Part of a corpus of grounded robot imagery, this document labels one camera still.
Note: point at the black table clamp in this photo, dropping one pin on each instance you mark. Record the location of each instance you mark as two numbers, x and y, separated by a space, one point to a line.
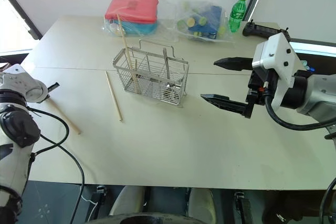
98 200
242 208

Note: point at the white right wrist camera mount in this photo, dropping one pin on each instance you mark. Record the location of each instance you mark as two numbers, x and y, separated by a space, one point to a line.
279 58

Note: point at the small blue object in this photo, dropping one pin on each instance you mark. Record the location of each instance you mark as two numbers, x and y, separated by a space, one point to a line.
308 66

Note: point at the red folded pouch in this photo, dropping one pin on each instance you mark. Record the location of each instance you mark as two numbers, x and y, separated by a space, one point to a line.
134 9

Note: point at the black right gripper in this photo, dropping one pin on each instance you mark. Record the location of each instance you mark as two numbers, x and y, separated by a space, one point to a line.
258 85

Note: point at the white rounded robot foot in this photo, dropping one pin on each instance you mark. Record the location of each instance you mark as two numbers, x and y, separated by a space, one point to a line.
126 200
203 205

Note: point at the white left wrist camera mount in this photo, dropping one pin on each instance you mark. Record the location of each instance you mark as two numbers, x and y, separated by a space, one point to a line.
23 85

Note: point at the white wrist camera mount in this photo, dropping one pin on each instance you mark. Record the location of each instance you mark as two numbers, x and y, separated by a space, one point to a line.
23 85
279 58

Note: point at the black handheld controller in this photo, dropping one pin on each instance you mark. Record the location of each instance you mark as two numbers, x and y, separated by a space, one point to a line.
260 31

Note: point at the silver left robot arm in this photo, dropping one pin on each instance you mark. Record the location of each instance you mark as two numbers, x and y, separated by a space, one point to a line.
13 142

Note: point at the clear crinkled plastic bag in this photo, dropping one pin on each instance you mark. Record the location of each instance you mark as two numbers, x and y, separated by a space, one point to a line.
181 33

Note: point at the green plastic bottle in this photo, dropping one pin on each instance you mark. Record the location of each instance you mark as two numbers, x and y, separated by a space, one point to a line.
237 14

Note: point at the blue cloth pack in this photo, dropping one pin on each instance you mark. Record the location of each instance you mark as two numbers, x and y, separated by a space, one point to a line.
210 16

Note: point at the green yellow roll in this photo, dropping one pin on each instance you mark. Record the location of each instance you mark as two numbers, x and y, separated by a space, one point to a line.
202 20
190 21
181 22

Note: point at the long wooden chopstick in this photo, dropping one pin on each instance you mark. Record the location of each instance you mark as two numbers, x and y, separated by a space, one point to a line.
126 48

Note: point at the metal spoon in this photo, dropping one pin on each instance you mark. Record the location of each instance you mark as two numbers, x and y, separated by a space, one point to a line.
166 64

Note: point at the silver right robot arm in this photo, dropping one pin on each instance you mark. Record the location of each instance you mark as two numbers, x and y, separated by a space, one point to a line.
315 95

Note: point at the blue folded pouch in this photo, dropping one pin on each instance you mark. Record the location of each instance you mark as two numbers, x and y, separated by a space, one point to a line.
139 27

